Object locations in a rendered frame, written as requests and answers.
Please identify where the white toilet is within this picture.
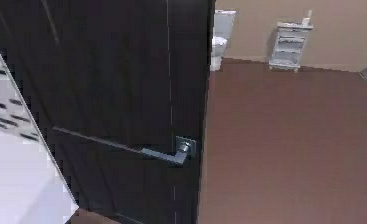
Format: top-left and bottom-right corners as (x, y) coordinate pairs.
(209, 9), (237, 72)

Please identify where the white small shelf unit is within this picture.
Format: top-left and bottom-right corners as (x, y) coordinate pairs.
(268, 21), (315, 73)

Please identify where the grey lever door handle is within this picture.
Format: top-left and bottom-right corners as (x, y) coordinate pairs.
(140, 135), (198, 167)

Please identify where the dark brown room door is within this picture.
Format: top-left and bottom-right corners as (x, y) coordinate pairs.
(0, 0), (216, 224)

